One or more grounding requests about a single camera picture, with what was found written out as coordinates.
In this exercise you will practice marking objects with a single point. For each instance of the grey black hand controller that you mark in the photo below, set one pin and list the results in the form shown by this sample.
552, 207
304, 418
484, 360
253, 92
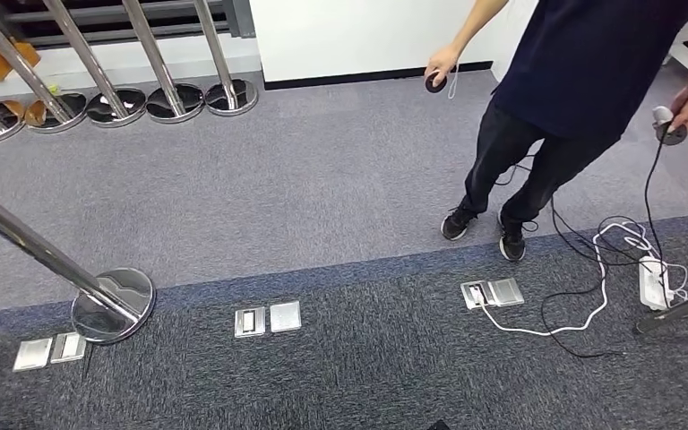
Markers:
670, 135

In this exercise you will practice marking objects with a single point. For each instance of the white power strip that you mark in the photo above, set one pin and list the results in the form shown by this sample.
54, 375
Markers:
652, 285

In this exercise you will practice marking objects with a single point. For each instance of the silver floor socket plate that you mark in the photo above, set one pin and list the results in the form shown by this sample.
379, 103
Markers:
285, 317
507, 292
32, 355
250, 322
465, 297
69, 348

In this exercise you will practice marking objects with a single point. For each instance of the chrome stanchion black top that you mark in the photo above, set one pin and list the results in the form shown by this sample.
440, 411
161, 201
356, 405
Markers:
23, 240

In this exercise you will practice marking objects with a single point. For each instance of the black round hand controller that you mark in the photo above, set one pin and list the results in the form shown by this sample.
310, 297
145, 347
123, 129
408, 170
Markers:
436, 84

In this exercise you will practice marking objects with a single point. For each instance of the black metal railing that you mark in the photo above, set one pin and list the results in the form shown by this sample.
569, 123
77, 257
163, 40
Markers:
178, 12

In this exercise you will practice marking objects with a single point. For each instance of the person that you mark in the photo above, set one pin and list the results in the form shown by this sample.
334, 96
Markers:
587, 59

